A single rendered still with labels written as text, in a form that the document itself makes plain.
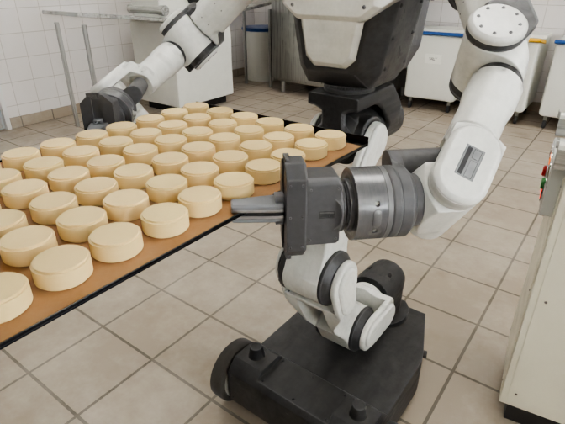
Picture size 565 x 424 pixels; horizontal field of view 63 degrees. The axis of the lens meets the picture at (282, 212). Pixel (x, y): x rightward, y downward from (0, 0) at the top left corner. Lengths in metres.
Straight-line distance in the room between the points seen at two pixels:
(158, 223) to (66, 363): 1.46
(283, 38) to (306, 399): 4.58
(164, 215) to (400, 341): 1.24
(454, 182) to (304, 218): 0.17
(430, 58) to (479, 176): 4.45
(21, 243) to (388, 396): 1.16
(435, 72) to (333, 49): 4.03
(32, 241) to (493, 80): 0.58
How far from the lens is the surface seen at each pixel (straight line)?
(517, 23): 0.74
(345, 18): 0.97
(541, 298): 1.42
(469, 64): 0.74
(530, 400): 1.64
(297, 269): 1.14
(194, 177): 0.60
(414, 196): 0.54
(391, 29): 0.99
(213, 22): 1.20
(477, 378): 1.83
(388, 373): 1.52
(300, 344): 1.58
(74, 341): 2.00
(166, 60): 1.16
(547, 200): 1.34
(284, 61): 5.54
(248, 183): 0.57
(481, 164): 0.58
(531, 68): 4.79
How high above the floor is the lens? 1.25
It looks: 27 degrees down
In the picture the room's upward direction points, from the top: straight up
